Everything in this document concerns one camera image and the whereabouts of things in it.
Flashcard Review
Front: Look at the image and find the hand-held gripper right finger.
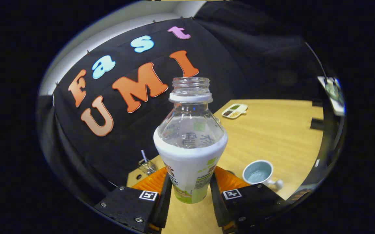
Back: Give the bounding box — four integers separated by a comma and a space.
209, 166, 287, 233

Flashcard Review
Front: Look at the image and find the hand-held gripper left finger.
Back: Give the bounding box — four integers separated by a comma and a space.
93, 166, 172, 234

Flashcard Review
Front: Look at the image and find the white cup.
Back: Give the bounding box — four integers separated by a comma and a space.
242, 160, 284, 190

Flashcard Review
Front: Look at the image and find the clear plastic juice bottle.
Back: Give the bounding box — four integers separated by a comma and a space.
153, 77, 229, 204

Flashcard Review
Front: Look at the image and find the wooden table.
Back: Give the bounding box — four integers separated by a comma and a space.
126, 99, 324, 234

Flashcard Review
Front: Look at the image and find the white divided dish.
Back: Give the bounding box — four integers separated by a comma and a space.
221, 103, 248, 119

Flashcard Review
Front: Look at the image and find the black backdrop cloth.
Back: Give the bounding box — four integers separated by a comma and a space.
38, 2, 329, 195

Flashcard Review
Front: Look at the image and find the metal wire utensil holder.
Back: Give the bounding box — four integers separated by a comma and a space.
138, 159, 157, 176

